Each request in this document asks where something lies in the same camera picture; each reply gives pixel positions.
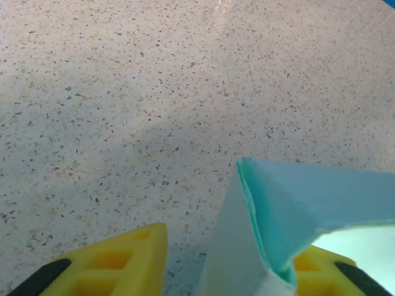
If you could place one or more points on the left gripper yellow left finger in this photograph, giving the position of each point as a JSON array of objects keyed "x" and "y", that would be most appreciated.
[{"x": 123, "y": 262}]

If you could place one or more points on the light blue paper box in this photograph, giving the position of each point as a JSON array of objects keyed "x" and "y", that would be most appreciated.
[{"x": 277, "y": 209}]

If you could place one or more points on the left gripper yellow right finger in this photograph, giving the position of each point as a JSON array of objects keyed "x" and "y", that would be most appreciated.
[{"x": 327, "y": 277}]

